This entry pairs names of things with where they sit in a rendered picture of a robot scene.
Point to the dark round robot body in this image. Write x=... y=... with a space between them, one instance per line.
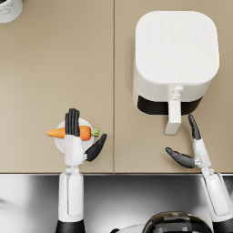
x=170 y=223

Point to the white marbled pot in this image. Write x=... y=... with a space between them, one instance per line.
x=8 y=9

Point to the pale air fryer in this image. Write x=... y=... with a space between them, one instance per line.
x=176 y=54

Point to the small white round plate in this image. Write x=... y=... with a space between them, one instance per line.
x=86 y=122

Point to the orange carrot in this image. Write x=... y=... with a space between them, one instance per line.
x=57 y=132

